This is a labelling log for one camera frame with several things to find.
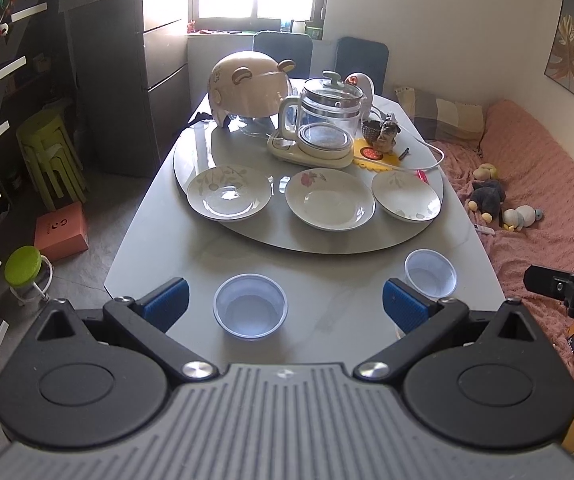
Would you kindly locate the red lighter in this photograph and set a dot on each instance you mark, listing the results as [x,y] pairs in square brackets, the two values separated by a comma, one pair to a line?
[422,175]

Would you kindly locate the right dark blue chair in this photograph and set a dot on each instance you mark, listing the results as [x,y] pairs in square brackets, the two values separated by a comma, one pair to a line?
[356,55]

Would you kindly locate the translucent plastic bowl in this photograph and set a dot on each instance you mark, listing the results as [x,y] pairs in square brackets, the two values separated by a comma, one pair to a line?
[430,273]
[250,306]

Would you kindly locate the white flower plate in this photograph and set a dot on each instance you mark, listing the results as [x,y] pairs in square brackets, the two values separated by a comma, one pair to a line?
[330,200]

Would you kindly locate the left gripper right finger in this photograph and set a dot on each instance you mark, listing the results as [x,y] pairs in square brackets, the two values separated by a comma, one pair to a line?
[427,326]

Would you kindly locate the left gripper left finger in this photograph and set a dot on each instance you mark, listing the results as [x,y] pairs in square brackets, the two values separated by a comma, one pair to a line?
[142,324]

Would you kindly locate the dark blue chair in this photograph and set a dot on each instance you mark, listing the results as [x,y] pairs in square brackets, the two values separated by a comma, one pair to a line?
[356,55]
[283,45]

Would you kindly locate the glass electric kettle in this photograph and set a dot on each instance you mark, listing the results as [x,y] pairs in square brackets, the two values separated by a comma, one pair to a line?
[322,120]

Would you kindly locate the white red round gadget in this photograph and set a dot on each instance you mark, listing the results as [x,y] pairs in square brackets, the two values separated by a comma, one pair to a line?
[366,85]

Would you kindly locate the left dark blue chair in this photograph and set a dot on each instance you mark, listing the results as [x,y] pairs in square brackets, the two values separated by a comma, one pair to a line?
[283,45]

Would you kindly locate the grey round turntable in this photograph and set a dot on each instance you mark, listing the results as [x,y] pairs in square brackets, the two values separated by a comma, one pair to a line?
[205,145]

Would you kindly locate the dark monkey plush toy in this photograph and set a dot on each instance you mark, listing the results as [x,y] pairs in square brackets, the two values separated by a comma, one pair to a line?
[488,194]

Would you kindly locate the white leaf plate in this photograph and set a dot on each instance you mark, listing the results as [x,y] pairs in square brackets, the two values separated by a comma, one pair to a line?
[406,197]
[229,193]

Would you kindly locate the grey duck plush toy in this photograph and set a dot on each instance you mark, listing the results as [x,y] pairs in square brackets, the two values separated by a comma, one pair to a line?
[521,217]

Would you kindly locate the white remote on bed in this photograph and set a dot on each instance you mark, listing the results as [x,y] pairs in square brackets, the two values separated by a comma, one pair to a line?
[484,229]

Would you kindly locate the beige bear-ear helmet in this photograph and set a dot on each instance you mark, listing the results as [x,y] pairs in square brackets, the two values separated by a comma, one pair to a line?
[247,84]

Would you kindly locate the plaid pillow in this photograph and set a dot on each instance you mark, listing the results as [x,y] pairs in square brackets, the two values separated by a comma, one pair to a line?
[442,120]

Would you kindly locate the yellow sunflower coaster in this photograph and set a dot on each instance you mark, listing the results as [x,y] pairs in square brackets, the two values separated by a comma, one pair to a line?
[366,157]

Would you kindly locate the stacked green plastic stools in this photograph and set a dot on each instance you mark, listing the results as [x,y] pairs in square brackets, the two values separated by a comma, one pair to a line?
[53,165]

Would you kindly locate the green round seat stool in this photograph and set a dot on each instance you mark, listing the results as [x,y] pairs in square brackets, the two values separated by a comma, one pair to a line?
[29,275]

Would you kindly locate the brown dog figurine planter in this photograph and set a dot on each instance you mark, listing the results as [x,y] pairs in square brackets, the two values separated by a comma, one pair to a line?
[381,134]

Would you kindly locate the orange cardboard box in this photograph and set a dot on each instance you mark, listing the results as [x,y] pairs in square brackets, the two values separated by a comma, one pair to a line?
[62,233]

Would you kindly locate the dark tall cabinet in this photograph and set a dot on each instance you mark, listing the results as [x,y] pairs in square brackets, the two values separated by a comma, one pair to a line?
[130,61]

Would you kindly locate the pink bed blanket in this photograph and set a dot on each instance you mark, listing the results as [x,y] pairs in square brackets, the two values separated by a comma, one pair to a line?
[535,171]

